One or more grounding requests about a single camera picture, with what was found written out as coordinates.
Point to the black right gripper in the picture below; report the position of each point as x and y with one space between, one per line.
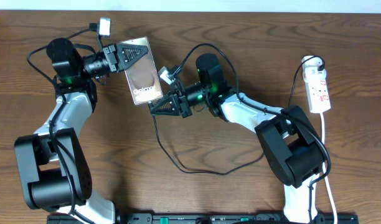
175 110

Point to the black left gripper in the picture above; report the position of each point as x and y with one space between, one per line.
111 55

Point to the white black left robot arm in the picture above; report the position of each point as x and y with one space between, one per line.
54 173

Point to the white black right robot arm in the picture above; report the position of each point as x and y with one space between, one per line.
293 149

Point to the white power strip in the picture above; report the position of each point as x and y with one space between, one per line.
314 76

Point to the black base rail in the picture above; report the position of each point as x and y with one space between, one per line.
147 218

